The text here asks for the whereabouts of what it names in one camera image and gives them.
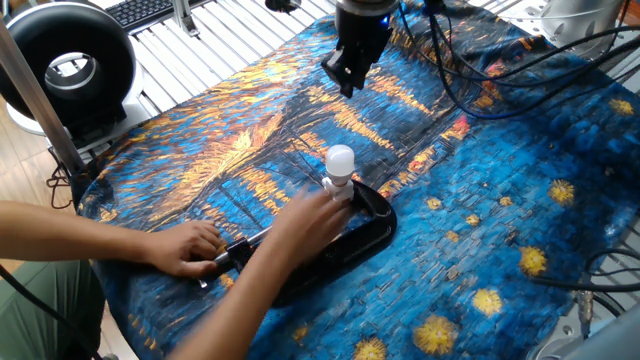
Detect black computer keyboard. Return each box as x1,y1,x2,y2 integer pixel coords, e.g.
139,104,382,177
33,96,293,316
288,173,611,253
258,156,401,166
104,0,214,32

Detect person's right hand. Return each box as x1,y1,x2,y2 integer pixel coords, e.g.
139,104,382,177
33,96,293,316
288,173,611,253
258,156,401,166
264,187,353,269

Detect person's left forearm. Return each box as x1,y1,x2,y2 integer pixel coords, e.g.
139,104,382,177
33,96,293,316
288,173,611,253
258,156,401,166
0,199,156,264

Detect aluminium frame bar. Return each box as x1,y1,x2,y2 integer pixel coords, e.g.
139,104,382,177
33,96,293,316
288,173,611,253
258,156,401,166
0,18,87,176

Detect silver metal cable plug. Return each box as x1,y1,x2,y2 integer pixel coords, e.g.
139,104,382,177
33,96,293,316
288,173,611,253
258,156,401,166
577,290,596,326

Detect green trousers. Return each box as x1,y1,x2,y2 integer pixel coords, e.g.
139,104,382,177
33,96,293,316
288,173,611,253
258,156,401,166
0,259,106,360

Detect black ring-shaped fan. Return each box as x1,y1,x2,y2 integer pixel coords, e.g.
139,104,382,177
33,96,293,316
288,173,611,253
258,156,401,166
0,1,146,151

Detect black C-clamp with silver screw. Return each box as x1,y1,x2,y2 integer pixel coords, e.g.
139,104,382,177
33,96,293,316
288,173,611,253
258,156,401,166
197,178,399,307

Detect person's left hand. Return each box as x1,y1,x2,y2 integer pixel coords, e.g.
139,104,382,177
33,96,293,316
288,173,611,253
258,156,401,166
142,219,227,279

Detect aluminium upright bracket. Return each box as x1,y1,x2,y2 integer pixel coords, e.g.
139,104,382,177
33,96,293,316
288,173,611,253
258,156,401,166
171,0,201,38

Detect person's right forearm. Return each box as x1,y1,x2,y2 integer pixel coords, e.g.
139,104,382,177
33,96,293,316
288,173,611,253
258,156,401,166
167,244,296,360

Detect starry night painting tablecloth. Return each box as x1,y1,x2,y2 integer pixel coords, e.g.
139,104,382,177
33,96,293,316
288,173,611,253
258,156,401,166
69,0,640,360

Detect black cable tangle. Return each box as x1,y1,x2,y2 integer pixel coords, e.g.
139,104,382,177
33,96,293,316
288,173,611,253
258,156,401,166
45,147,74,211

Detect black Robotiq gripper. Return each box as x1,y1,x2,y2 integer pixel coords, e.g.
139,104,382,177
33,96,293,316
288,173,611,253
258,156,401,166
320,3,394,100

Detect white lamp socket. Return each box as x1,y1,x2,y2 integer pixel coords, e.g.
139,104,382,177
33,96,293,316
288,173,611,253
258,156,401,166
321,175,356,204

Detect white light bulb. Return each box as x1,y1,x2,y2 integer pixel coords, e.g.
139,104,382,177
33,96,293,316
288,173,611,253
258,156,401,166
324,144,356,187

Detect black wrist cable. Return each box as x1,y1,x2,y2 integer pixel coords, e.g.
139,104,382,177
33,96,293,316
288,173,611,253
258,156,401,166
397,0,640,121

